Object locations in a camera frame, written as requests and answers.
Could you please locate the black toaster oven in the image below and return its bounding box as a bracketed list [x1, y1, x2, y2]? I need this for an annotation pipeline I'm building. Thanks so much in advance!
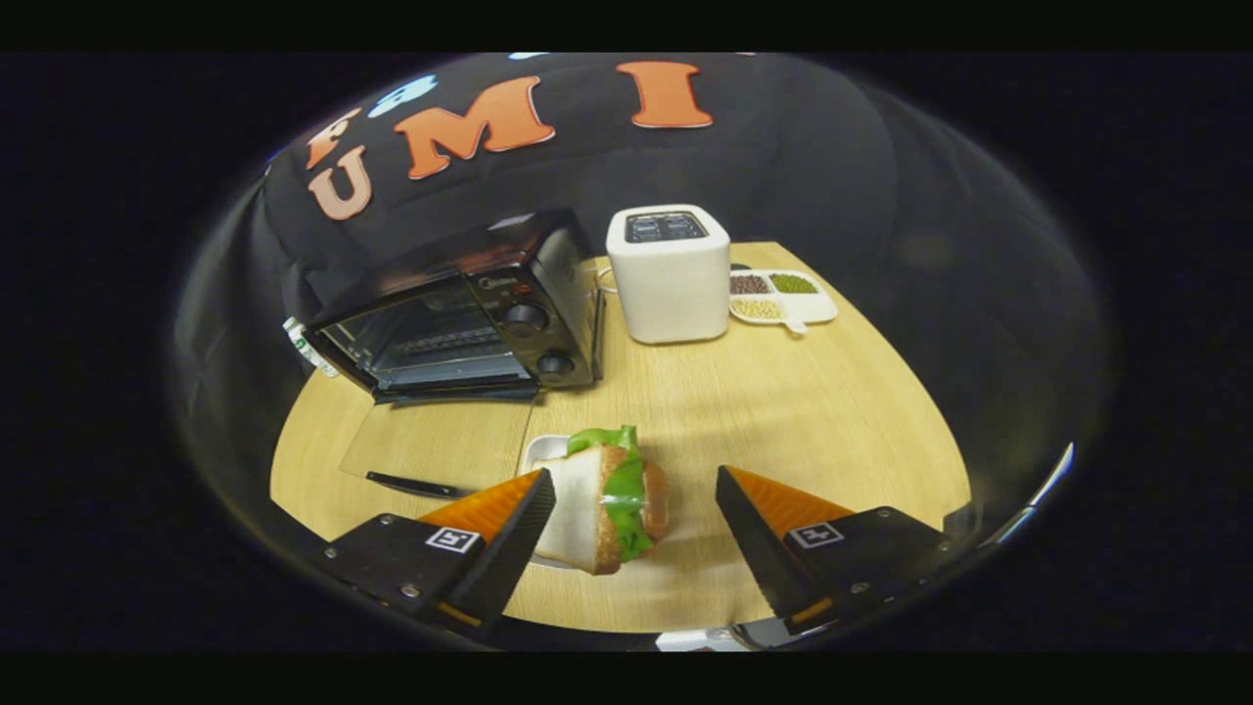
[303, 208, 606, 500]

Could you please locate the white bottle green label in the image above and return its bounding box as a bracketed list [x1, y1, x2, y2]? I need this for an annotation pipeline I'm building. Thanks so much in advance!
[283, 316, 340, 379]

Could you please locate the white toaster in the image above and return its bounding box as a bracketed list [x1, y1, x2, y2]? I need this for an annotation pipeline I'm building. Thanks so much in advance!
[605, 204, 732, 346]

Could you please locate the white ribbed tray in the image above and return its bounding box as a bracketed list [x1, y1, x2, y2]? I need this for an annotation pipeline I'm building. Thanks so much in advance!
[519, 434, 588, 571]

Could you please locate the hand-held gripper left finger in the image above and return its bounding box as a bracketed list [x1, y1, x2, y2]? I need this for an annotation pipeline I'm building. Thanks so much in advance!
[311, 468, 558, 639]

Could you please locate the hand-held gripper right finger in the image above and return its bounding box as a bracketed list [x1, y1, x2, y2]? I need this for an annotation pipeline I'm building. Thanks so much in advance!
[715, 465, 975, 637]

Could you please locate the white divided bean dish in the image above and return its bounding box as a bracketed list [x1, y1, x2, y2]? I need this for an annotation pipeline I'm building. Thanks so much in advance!
[728, 268, 840, 337]

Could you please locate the lettuce sandwich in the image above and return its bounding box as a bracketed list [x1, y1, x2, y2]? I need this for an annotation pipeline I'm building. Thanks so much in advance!
[534, 424, 672, 576]

